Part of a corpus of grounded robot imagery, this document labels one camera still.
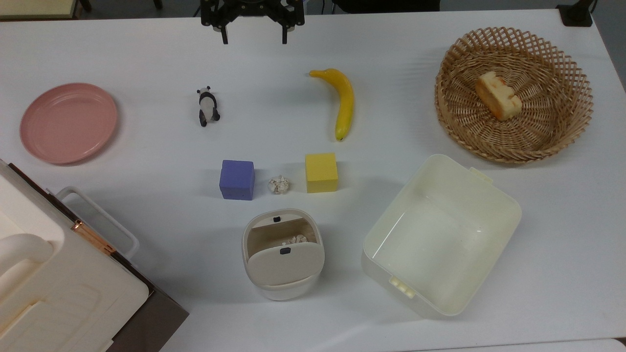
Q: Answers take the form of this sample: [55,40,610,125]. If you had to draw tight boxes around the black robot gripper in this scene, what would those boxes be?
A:
[200,0,306,45]

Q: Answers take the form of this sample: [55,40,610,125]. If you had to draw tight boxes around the beige dustbin swing lid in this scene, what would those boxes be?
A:
[246,242,324,287]

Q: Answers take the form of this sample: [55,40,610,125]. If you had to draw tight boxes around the small white dustbin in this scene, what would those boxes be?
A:
[241,208,326,301]

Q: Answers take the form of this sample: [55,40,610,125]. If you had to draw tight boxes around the small panda toy figure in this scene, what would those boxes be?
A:
[197,86,221,128]

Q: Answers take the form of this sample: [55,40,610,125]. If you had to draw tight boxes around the yellow toy banana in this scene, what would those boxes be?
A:
[309,68,355,142]

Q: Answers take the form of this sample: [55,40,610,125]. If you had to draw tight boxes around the dark chair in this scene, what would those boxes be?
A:
[332,0,441,14]

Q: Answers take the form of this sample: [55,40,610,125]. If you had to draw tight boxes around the purple foam cube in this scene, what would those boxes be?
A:
[219,159,256,201]

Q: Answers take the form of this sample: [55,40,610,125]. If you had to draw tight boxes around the yellow foam cube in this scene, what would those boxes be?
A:
[305,153,339,194]

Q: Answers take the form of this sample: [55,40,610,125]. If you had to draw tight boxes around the pink round plate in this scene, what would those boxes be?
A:
[20,83,118,165]

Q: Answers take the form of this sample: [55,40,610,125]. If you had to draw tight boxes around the wooden side table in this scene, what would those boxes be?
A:
[0,0,80,21]

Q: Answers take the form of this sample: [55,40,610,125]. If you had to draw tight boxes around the toy bread slice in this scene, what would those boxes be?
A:
[475,71,523,121]

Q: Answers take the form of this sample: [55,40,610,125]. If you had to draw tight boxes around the cream plastic storage box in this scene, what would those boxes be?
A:
[361,154,522,318]

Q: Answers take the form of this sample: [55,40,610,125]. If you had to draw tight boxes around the brown case base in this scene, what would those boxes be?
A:
[105,288,190,352]

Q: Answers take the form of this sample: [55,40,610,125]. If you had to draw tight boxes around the woven wicker basket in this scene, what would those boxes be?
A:
[435,27,594,164]

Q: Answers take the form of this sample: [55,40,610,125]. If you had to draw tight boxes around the black table clamp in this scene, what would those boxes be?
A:
[557,0,598,27]

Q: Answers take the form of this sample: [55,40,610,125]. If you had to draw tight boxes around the white moulded plastic case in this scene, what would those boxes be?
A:
[0,159,150,352]

